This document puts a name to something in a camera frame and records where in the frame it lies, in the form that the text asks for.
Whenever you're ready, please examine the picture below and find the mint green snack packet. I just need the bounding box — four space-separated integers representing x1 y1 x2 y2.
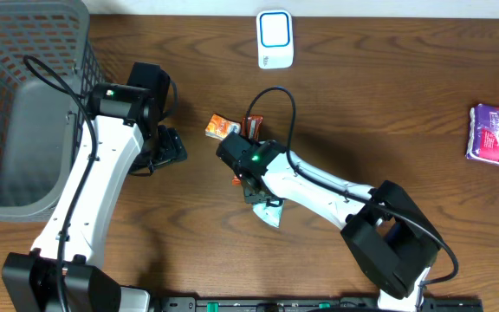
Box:
252 203 283 228

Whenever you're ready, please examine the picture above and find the small orange snack packet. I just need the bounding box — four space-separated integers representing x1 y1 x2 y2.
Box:
204 114 242 140

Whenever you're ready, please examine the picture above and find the orange red long snack packet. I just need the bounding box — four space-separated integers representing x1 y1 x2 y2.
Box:
231 114 264 187

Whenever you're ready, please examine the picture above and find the purple red snack packet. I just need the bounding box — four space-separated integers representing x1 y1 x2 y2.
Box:
465 104 499 166

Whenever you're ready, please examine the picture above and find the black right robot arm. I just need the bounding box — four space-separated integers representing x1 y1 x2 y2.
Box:
217 134 447 311

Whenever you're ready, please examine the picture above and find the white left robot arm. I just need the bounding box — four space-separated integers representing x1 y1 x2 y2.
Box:
2 55 187 311

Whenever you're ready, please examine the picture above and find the grey plastic mesh basket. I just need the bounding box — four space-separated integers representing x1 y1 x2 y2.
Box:
0 1 104 222

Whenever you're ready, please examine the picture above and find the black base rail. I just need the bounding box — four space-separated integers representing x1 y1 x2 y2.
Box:
119 285 484 312

